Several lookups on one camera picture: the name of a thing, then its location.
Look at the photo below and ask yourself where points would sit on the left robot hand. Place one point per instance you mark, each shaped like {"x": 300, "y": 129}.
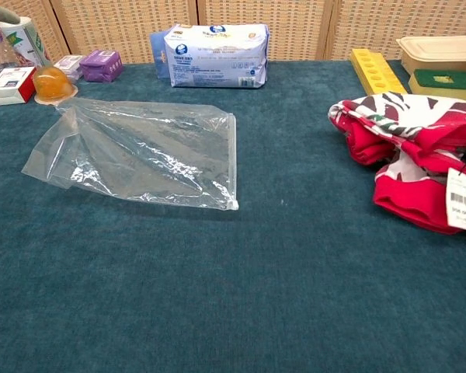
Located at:
{"x": 5, "y": 13}

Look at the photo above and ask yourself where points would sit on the clear plastic zip bag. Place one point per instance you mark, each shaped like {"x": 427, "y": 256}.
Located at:
{"x": 147, "y": 155}

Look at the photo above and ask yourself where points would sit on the red white patterned garment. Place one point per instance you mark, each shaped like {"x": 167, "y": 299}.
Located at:
{"x": 411, "y": 198}

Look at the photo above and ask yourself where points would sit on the white green drink bottle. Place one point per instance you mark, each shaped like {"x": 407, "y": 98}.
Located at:
{"x": 21, "y": 42}

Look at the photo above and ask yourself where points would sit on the clear water bottle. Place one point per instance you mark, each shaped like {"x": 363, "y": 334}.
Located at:
{"x": 0, "y": 50}

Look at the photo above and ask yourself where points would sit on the white red carton box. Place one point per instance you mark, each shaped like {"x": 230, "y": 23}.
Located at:
{"x": 7, "y": 83}

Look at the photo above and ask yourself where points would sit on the clear box with purple item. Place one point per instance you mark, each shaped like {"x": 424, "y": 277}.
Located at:
{"x": 68, "y": 64}

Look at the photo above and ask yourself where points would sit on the orange jelly cup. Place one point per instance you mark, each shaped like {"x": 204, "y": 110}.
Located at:
{"x": 52, "y": 85}

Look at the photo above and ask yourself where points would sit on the white blue tissue pack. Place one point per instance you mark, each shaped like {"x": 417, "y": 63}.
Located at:
{"x": 217, "y": 58}

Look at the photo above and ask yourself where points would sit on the woven folding screen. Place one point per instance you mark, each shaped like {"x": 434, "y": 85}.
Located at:
{"x": 303, "y": 27}

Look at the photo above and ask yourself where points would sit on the blue carpet table cover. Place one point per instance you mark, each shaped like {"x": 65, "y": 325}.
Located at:
{"x": 233, "y": 279}

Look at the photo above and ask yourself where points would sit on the yellow tray with round holes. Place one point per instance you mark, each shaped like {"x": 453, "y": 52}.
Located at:
{"x": 376, "y": 72}

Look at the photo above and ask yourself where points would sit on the beige lidded lunch box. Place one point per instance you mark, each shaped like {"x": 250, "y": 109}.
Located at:
{"x": 439, "y": 50}

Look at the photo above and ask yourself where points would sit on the white barcode hang tag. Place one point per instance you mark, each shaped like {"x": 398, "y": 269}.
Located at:
{"x": 460, "y": 202}

